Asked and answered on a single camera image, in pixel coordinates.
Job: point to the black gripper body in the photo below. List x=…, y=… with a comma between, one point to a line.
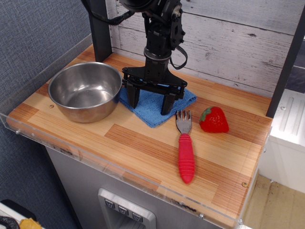
x=155, y=76

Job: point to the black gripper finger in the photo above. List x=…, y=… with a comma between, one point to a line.
x=133, y=93
x=168, y=101

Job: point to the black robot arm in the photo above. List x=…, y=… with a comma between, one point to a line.
x=164, y=34

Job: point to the blue folded towel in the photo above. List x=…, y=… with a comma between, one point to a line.
x=149, y=106

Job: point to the stainless steel bowl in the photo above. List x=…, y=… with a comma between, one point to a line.
x=86, y=92

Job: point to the red toy strawberry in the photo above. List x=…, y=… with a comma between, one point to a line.
x=213, y=120

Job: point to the grey toy fridge cabinet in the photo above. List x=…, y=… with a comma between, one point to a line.
x=82, y=182

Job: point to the silver dispenser button panel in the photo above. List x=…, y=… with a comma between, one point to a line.
x=120, y=213

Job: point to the white toy sink unit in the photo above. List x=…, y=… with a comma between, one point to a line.
x=283, y=156

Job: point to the clear acrylic edge guard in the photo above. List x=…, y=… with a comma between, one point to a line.
x=147, y=156

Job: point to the yellow and black object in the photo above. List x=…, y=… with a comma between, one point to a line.
x=10, y=223

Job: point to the dark left upright post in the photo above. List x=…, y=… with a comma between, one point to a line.
x=100, y=31

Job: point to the dark upright post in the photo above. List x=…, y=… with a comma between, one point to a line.
x=100, y=31
x=287, y=67

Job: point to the red handled fork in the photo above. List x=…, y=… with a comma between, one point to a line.
x=186, y=162

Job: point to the dark right upright post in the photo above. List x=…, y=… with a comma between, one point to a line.
x=287, y=67

